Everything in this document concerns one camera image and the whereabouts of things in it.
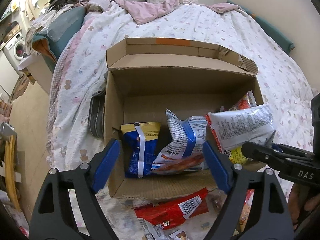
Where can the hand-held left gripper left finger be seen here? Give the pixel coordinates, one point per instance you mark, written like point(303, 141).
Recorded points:
point(107, 165)

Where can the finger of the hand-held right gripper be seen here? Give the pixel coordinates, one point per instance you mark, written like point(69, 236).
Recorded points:
point(292, 149)
point(262, 155)

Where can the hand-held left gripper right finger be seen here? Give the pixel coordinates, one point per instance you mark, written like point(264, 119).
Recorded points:
point(216, 166)

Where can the yellow chips packet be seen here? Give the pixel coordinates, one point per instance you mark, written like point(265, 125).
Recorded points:
point(237, 156)

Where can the white red-edged snack packet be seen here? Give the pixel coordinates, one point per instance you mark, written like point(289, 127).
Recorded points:
point(242, 125)

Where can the orange red snack packet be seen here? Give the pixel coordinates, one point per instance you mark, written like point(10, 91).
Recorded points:
point(180, 165)

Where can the white blue snack packet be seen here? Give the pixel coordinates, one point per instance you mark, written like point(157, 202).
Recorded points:
point(180, 135)

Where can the orange light-blue noodle packet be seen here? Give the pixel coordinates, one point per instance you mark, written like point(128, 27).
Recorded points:
point(246, 101)

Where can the red pouch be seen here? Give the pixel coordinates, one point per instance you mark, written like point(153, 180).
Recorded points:
point(162, 210)

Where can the cardboard box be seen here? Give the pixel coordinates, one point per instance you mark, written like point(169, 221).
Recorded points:
point(180, 85)

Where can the person's right hand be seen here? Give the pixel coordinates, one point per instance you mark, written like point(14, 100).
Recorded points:
point(296, 210)

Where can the grey striped cloth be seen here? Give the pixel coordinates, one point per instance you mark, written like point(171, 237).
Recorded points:
point(96, 120)

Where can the tan cartoon snack packet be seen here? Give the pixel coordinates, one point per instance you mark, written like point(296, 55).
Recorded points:
point(246, 212)

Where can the white side table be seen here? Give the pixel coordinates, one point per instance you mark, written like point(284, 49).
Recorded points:
point(37, 67)

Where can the long teal cushion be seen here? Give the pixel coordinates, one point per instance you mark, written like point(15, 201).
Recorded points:
point(272, 30)

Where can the thick teal cushion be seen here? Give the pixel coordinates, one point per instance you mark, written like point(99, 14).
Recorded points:
point(67, 25)

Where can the white washing machine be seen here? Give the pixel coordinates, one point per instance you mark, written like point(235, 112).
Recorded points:
point(16, 50)

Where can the pink blanket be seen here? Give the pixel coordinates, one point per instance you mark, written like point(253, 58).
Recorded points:
point(150, 10)

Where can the hanging beige towel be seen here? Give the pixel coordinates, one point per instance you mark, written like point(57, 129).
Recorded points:
point(31, 7)

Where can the yellow wooden frame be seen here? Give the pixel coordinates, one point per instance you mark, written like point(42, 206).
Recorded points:
point(11, 175)

